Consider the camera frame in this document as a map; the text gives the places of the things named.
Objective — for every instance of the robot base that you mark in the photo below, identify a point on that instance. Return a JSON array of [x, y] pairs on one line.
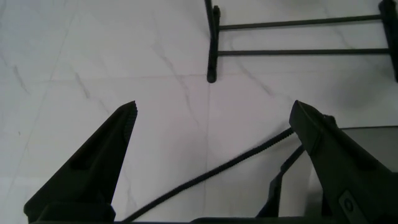
[[373, 146]]

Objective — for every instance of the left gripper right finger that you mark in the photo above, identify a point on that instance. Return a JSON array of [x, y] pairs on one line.
[[351, 174]]

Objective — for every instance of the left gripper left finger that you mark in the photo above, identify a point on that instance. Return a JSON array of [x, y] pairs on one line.
[[84, 180]]

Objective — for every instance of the black clothes rack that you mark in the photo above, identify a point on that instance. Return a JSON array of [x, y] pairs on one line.
[[213, 46]]

